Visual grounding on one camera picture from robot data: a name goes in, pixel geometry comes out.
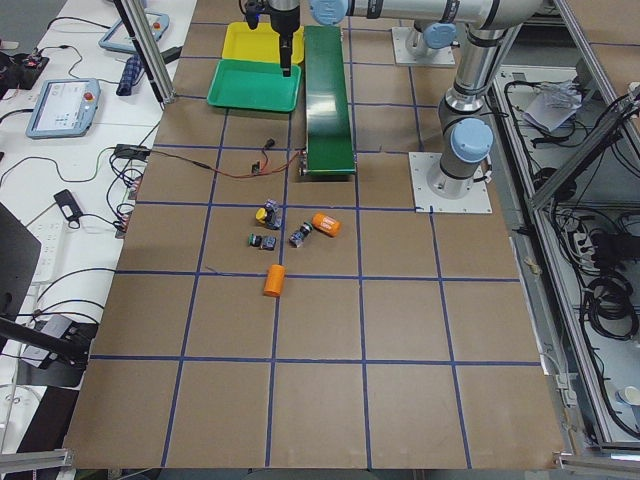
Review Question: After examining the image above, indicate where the black gripper near trays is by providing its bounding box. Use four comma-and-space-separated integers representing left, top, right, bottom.
239, 0, 300, 77

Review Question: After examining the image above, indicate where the yellow push button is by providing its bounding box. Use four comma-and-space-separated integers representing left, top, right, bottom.
255, 207, 281, 230
265, 199, 280, 212

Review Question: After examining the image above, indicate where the orange labelled cylinder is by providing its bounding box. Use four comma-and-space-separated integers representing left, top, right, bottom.
312, 212, 342, 237

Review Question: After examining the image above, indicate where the green push button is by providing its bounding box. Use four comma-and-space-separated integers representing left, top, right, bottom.
289, 222, 313, 248
248, 233, 277, 251

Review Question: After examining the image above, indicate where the plain orange cylinder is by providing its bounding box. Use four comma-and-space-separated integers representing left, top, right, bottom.
263, 264, 286, 298

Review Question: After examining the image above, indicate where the silver robot arm near conveyor start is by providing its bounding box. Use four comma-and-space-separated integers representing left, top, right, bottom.
300, 0, 541, 177

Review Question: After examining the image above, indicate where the yellow plastic tray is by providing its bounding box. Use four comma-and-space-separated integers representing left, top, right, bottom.
221, 22, 280, 64

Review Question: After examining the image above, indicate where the green plastic tray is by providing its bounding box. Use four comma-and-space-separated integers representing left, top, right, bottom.
206, 59, 302, 113

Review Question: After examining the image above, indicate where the green conveyor belt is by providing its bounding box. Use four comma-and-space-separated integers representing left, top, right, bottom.
300, 26, 356, 177

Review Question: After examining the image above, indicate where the blue checkered folded umbrella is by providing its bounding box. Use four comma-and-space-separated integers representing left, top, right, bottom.
116, 55, 143, 97

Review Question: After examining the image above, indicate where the blue teach pendant far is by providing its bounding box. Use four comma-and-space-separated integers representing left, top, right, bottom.
98, 12, 171, 53

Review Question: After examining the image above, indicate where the blue teach pendant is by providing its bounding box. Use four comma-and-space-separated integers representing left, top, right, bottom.
25, 78, 101, 139
98, 12, 171, 53

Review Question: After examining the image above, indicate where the black power adapter box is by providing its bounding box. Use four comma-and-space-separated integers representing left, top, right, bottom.
114, 144, 150, 161

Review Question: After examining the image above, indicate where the blue teach pendant near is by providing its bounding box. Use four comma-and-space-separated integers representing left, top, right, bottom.
25, 78, 101, 139

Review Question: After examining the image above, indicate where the red black power cable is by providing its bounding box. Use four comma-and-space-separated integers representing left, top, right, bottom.
147, 137, 307, 180

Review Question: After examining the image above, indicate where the aluminium frame post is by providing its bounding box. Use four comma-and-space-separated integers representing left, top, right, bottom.
114, 0, 175, 105

